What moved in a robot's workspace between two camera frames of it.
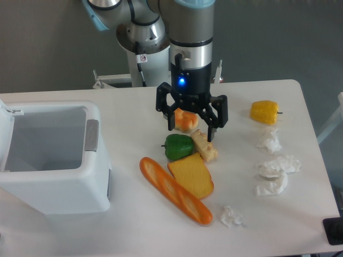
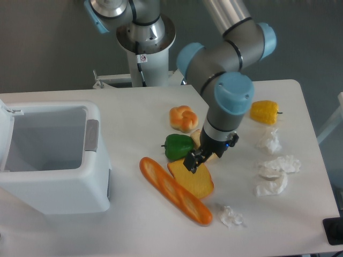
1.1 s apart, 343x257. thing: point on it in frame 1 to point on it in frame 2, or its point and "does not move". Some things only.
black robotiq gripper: [191, 90] to [208, 145]
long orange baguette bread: [185, 199] does not move
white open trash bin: [50, 158] does not move
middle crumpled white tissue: [273, 174] does not move
